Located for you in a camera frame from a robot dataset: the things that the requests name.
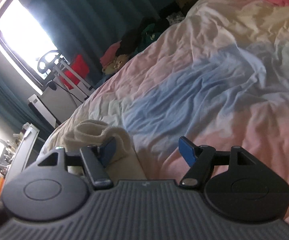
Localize row of cosmetic bottles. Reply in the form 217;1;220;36
0;127;30;176

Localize garment steamer stand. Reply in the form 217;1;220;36
37;50;96;101

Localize white pants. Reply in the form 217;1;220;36
63;119;147;181

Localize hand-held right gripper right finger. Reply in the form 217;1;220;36
179;136;257;188

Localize pastel bed blanket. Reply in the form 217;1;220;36
38;0;289;233

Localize teal curtain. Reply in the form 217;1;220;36
0;67;47;131
6;0;183;58

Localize dark framed window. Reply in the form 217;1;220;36
0;0;60;91

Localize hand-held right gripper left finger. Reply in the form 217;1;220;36
37;136;116;188

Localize pink and yellow clothes pile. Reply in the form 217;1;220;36
100;41;132;75

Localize white panel with black frame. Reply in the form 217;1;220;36
27;94;62;132

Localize white vanity desk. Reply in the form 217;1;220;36
6;122;40;181

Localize dark clothes pile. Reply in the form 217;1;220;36
121;16;170;56

